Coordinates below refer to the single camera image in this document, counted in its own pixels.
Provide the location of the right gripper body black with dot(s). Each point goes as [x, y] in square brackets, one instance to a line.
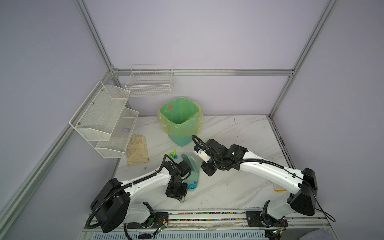
[208, 167]

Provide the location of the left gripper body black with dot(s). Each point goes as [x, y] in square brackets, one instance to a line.
[176, 190]

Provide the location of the green plastic dustpan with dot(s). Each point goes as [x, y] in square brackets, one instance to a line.
[194, 173]

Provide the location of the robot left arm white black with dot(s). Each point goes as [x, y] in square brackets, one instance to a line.
[114, 205]

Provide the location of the robot right arm white black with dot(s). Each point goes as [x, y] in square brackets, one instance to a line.
[301, 185]

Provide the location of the paper scraps cluster upper left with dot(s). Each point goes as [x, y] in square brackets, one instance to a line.
[173, 154]

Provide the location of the blue paper scrap centre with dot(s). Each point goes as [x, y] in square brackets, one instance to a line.
[192, 186]

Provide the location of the beige glove left side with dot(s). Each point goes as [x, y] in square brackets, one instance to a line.
[137, 151]

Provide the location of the green trash bin with bag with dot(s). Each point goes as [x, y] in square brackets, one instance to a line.
[180, 119]

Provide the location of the white knit glove right side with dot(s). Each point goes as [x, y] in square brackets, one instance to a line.
[278, 188]

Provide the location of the white mesh two-tier shelf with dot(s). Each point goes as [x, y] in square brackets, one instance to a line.
[105, 121]

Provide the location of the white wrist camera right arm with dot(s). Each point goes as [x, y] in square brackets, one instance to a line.
[201, 154]

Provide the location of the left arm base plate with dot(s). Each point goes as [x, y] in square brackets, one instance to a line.
[154, 221]

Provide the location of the aluminium front rail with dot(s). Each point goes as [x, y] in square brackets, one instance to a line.
[225, 219]

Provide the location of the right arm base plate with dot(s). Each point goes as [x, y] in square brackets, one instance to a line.
[258, 219]

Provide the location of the white slotted cable duct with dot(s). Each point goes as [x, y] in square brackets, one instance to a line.
[187, 235]

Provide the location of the white wire basket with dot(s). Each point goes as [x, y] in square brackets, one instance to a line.
[151, 80]

